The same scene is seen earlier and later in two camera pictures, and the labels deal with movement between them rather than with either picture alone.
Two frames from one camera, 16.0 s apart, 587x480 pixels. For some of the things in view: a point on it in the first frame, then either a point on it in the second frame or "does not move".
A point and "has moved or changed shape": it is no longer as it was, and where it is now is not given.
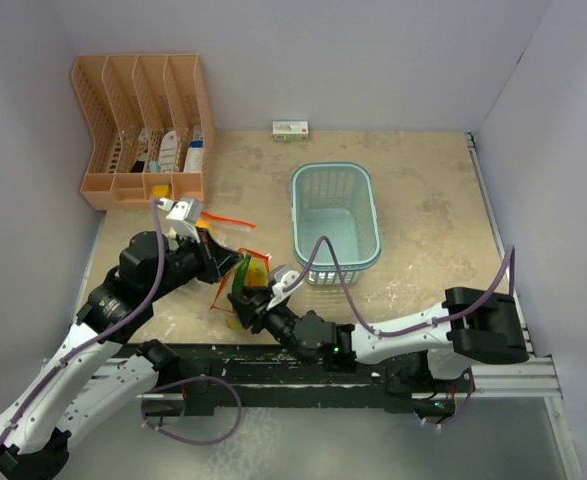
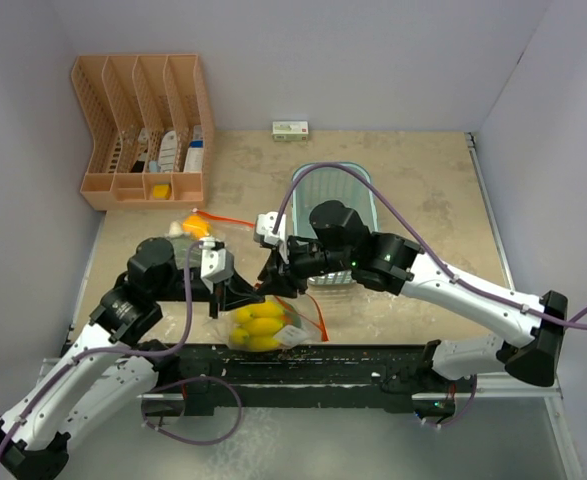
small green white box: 290,130 does not move
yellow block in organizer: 161,190 does not move
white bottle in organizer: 168,151 does not move
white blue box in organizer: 195,151 does not move
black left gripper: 215,261 to 230,294
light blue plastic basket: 336,200 does not move
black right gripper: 252,309 to 278,283
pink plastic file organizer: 150,126 does not move
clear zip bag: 253,269 has moved or changed shape
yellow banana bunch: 257,275 has moved or changed shape
